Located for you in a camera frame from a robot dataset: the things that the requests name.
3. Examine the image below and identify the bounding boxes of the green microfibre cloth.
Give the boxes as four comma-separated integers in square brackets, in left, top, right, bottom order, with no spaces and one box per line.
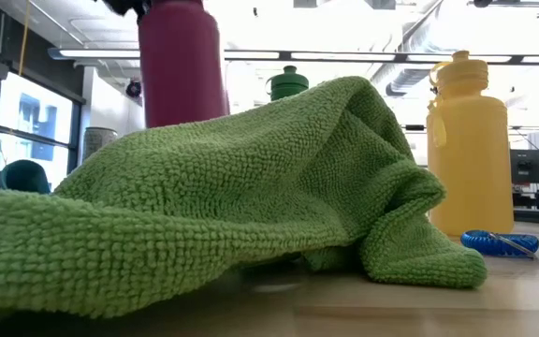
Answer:
[0,76,488,336]

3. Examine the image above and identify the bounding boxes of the large dark-framed window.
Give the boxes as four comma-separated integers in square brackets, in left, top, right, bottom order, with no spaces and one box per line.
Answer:
[0,65,86,193]

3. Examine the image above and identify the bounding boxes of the green sports bottle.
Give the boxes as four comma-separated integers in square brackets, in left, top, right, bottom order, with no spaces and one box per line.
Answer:
[265,65,310,102]

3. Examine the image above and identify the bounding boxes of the purple sports bottle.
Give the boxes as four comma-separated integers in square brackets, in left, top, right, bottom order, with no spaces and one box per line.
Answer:
[137,0,231,130]

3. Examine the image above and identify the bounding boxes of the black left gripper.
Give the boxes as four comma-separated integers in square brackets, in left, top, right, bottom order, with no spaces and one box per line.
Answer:
[95,0,153,19]

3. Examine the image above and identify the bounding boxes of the yellow sports bottle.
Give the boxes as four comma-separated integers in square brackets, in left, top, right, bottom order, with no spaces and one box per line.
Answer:
[426,50,516,238]

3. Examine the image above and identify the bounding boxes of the black ceiling spotlight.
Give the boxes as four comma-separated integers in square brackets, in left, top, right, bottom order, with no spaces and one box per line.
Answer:
[125,78,143,99]

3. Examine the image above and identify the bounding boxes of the teal microfibre cloth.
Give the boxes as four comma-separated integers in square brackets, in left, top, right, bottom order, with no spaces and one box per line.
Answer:
[0,158,51,196]

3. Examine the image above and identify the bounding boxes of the grey metal can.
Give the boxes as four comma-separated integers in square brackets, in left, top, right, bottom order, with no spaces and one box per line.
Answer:
[81,126,120,163]

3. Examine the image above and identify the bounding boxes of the black computer monitor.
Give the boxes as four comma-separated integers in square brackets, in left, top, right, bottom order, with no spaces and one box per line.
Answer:
[510,148,539,185]

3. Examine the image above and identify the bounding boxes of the blue coil keyring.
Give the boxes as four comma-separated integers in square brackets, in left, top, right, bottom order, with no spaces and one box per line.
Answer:
[459,228,539,259]

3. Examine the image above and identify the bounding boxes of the silver ceiling duct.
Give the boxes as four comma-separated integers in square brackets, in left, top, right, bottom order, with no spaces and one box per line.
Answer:
[367,0,467,99]

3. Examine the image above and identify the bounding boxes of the long ceiling light bar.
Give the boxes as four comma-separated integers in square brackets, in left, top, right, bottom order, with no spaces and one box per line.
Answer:
[48,46,539,66]

